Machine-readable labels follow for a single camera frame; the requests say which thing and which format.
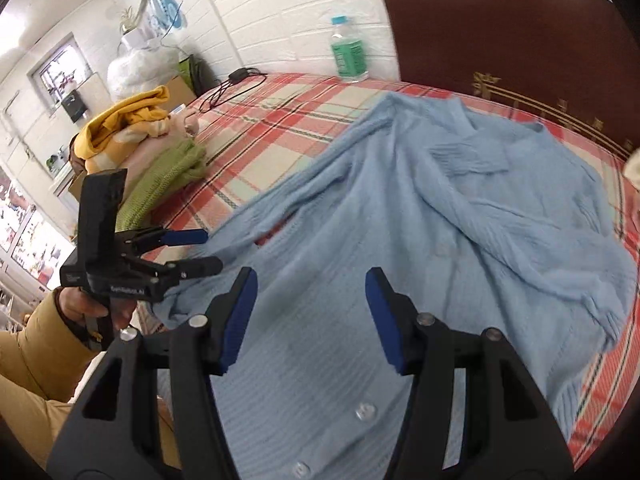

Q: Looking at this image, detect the cream fluffy cloth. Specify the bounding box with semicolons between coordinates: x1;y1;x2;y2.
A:
622;147;640;196

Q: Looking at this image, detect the light blue knit cardigan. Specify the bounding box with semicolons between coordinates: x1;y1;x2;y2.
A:
148;92;638;480

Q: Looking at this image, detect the cardboard box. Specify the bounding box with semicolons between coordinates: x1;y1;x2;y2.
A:
150;75;198;111

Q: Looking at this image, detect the green knit sweater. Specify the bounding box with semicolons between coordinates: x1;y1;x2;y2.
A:
115;139;208;233

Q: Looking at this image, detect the dark wooden headboard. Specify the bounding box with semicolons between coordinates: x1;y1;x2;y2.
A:
376;0;640;160

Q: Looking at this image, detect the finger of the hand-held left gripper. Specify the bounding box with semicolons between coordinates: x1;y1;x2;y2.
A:
131;256;224;291
116;228;209;252

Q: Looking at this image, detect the yellow garment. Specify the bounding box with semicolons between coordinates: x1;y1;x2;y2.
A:
70;85;172;171

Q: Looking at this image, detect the person's left forearm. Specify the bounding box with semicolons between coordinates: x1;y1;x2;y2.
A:
0;290;108;403

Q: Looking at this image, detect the green bag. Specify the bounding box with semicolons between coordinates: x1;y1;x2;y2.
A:
178;54;213;97

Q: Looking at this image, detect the pink garment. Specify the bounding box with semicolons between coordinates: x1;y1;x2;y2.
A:
120;108;201;181

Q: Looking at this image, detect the window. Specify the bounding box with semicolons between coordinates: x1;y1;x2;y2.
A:
27;34;93;111

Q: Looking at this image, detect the clear plastic water bottle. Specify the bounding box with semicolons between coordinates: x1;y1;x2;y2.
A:
329;16;370;84

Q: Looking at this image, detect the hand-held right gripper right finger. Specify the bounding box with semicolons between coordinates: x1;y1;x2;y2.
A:
365;266;576;480

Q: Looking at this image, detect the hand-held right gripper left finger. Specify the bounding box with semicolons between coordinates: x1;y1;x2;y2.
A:
47;266;259;480

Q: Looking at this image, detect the person's left hand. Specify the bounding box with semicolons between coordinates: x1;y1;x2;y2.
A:
55;286;138;346

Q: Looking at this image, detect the white plastic bag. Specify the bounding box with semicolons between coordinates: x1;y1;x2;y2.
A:
107;30;182;103

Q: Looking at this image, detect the black charger with cable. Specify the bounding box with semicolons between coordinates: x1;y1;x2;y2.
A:
197;67;268;113

